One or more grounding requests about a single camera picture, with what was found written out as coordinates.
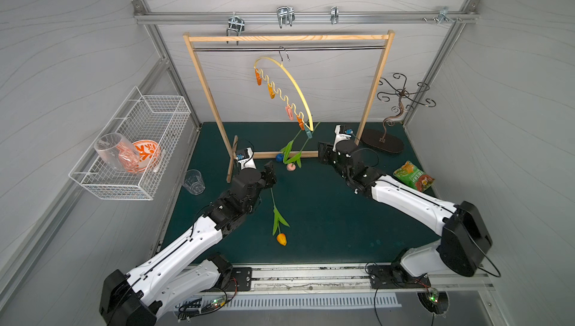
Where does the copper wire cup stand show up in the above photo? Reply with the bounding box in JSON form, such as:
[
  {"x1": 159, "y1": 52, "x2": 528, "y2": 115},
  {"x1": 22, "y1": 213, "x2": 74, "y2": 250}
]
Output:
[{"x1": 359, "y1": 73, "x2": 437, "y2": 154}]

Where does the metal rack rod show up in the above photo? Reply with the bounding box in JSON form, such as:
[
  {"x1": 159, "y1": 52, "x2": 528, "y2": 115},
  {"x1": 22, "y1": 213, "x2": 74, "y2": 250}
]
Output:
[{"x1": 195, "y1": 45, "x2": 386, "y2": 53}]

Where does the wooden clothes rack frame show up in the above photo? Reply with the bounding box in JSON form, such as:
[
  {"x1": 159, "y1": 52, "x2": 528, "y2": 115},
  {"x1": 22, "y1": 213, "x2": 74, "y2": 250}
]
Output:
[{"x1": 183, "y1": 30, "x2": 395, "y2": 182}]

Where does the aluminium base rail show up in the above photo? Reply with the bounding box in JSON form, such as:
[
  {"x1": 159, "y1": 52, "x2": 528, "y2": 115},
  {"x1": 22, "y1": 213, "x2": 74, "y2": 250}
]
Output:
[{"x1": 220, "y1": 262, "x2": 494, "y2": 295}]

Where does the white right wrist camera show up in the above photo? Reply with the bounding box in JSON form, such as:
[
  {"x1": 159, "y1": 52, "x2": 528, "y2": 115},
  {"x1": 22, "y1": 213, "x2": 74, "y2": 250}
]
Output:
[{"x1": 332, "y1": 124, "x2": 353, "y2": 152}]

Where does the clear drinking glass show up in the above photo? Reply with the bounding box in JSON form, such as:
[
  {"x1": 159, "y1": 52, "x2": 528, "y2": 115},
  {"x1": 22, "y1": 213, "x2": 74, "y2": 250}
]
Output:
[{"x1": 183, "y1": 170, "x2": 205, "y2": 196}]

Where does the yellow wavy clothes hanger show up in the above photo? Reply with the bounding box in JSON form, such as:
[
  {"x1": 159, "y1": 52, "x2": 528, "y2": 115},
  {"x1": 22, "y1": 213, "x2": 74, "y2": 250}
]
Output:
[{"x1": 252, "y1": 46, "x2": 315, "y2": 133}]

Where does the green snack bag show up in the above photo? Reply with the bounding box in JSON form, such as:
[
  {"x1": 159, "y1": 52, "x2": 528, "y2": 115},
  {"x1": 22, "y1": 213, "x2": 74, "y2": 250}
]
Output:
[{"x1": 393, "y1": 161, "x2": 435, "y2": 192}]

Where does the white wire basket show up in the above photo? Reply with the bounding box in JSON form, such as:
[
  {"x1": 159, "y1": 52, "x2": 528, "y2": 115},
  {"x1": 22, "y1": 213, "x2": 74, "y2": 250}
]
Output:
[{"x1": 69, "y1": 87, "x2": 190, "y2": 201}]

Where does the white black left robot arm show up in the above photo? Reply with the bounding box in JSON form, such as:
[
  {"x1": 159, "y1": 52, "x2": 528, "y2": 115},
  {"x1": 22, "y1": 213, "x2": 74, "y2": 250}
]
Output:
[{"x1": 99, "y1": 162, "x2": 277, "y2": 325}]

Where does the pink clothes peg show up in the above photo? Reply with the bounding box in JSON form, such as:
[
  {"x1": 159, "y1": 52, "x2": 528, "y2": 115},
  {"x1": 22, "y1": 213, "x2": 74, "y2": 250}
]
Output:
[{"x1": 285, "y1": 105, "x2": 294, "y2": 121}]

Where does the orange tulip green stem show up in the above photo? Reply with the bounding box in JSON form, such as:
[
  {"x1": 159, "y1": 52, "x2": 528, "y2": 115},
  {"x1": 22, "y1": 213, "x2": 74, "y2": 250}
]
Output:
[{"x1": 270, "y1": 190, "x2": 290, "y2": 247}]

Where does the blue tulip green stem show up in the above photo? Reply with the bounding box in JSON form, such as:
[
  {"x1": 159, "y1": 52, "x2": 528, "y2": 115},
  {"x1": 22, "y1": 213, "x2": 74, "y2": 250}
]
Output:
[{"x1": 277, "y1": 131, "x2": 302, "y2": 164}]

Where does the orange patterned bowl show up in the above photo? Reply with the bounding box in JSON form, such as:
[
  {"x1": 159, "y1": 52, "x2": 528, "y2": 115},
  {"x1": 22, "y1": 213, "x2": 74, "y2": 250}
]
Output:
[{"x1": 126, "y1": 140, "x2": 162, "y2": 174}]

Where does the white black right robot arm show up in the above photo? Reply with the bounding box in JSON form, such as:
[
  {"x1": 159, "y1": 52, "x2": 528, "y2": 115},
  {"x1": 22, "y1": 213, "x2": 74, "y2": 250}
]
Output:
[{"x1": 317, "y1": 140, "x2": 493, "y2": 277}]

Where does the clear glass pitcher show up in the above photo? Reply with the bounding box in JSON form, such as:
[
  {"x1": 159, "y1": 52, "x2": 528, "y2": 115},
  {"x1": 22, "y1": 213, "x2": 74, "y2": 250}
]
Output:
[{"x1": 94, "y1": 133, "x2": 139, "y2": 172}]

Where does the orange clothes peg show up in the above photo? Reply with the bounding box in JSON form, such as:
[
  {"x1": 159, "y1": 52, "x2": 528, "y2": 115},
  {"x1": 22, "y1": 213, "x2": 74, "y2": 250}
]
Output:
[
  {"x1": 267, "y1": 83, "x2": 276, "y2": 99},
  {"x1": 255, "y1": 68, "x2": 263, "y2": 86},
  {"x1": 296, "y1": 116, "x2": 305, "y2": 131}
]

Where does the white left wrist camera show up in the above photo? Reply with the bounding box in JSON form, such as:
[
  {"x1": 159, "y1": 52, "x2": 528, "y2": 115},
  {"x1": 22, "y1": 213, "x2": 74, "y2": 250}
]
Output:
[{"x1": 236, "y1": 147, "x2": 256, "y2": 170}]

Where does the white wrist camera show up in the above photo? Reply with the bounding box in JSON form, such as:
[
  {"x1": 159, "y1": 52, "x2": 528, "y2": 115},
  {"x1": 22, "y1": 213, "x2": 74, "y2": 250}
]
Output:
[
  {"x1": 332, "y1": 124, "x2": 353, "y2": 152},
  {"x1": 236, "y1": 147, "x2": 256, "y2": 170}
]

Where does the metal hook clamp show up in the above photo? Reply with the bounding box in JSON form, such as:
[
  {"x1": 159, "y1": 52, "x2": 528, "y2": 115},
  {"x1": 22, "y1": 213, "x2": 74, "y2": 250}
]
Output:
[
  {"x1": 276, "y1": 6, "x2": 295, "y2": 29},
  {"x1": 226, "y1": 14, "x2": 245, "y2": 36},
  {"x1": 422, "y1": 7, "x2": 463, "y2": 25},
  {"x1": 330, "y1": 6, "x2": 339, "y2": 25}
]

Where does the pink tulip green stem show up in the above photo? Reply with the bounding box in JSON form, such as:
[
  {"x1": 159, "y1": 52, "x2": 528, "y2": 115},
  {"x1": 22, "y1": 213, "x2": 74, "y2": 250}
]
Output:
[{"x1": 280, "y1": 124, "x2": 314, "y2": 168}]

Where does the aluminium top rail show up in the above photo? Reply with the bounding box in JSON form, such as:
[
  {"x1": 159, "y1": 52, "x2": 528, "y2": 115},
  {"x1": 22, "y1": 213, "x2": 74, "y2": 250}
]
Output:
[{"x1": 134, "y1": 11, "x2": 480, "y2": 26}]

